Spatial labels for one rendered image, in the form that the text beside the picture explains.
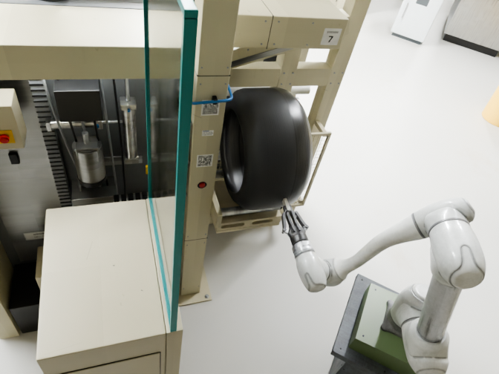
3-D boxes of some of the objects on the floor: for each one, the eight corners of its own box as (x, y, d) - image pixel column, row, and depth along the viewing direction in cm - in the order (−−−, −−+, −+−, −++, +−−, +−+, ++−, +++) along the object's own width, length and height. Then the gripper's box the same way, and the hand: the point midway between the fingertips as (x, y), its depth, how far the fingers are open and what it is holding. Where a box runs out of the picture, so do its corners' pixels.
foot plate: (171, 307, 257) (171, 306, 255) (165, 272, 274) (165, 271, 272) (212, 300, 265) (212, 298, 263) (203, 266, 282) (203, 265, 281)
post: (180, 297, 263) (222, -259, 88) (177, 280, 272) (209, -258, 97) (200, 293, 267) (275, -245, 93) (196, 276, 276) (258, -245, 101)
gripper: (317, 237, 170) (298, 193, 183) (289, 242, 166) (272, 196, 179) (311, 245, 176) (294, 202, 189) (284, 250, 172) (269, 205, 185)
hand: (286, 205), depth 182 cm, fingers closed
